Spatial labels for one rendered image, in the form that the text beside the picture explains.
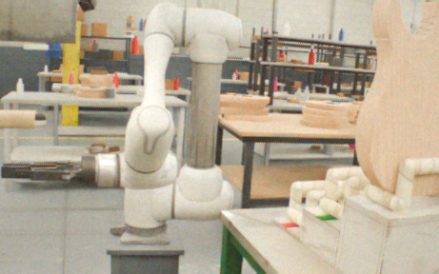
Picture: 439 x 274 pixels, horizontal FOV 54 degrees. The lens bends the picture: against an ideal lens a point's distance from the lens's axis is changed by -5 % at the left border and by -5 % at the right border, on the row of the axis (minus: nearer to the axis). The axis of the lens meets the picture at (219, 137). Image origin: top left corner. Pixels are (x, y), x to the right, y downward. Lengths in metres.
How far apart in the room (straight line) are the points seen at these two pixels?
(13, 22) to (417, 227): 0.81
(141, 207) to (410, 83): 1.05
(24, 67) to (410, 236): 11.35
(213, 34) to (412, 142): 0.79
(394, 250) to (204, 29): 0.92
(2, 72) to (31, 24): 11.30
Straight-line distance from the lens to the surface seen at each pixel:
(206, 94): 1.52
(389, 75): 0.88
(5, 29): 0.69
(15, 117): 0.84
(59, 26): 0.68
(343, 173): 1.12
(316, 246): 1.11
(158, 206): 1.61
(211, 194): 1.59
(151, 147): 1.02
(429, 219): 0.97
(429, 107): 0.96
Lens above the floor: 1.38
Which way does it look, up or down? 10 degrees down
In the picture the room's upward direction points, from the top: 4 degrees clockwise
